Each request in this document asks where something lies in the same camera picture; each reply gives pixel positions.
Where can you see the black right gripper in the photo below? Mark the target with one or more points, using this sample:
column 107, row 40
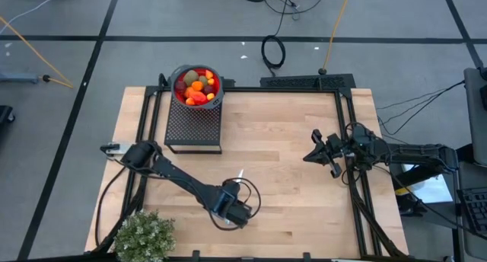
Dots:
column 335, row 149

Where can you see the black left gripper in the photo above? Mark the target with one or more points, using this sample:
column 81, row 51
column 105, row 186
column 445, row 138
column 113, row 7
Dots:
column 232, row 206

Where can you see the red colander with grey rim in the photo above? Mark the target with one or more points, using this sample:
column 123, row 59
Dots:
column 217, row 102

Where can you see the orange red bell pepper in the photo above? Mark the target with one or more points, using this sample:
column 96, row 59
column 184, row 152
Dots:
column 198, row 97

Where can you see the dark red plum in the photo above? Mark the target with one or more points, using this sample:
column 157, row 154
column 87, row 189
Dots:
column 180, row 87
column 207, row 89

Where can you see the small orange tangerine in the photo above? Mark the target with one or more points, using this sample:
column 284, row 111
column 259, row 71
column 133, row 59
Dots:
column 197, row 86

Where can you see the brown-green kiwi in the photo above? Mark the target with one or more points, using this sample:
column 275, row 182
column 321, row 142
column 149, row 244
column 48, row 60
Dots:
column 203, row 80
column 190, row 77

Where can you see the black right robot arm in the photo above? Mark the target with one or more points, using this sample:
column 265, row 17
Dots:
column 411, row 155

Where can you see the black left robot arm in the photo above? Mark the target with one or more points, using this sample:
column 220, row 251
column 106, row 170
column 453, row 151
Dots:
column 175, row 174

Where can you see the black vented box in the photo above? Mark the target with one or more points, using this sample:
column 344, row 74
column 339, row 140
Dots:
column 304, row 81

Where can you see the black perforated metal shelf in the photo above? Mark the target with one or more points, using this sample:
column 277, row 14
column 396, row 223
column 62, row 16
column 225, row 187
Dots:
column 194, row 125

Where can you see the green artificial potted plant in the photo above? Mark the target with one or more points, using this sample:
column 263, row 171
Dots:
column 144, row 237

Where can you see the grey workstation desk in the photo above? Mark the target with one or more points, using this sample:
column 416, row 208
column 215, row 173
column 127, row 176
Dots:
column 475, row 113

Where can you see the black keyboard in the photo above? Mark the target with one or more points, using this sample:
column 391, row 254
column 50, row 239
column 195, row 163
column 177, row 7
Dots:
column 475, row 212

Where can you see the black floor object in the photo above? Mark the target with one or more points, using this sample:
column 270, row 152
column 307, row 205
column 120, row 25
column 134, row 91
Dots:
column 4, row 113

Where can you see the black aluminium table frame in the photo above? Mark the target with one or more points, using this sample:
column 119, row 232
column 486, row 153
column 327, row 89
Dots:
column 247, row 89

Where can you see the grey floor rail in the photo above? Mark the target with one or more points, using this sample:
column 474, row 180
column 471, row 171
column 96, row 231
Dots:
column 19, row 77

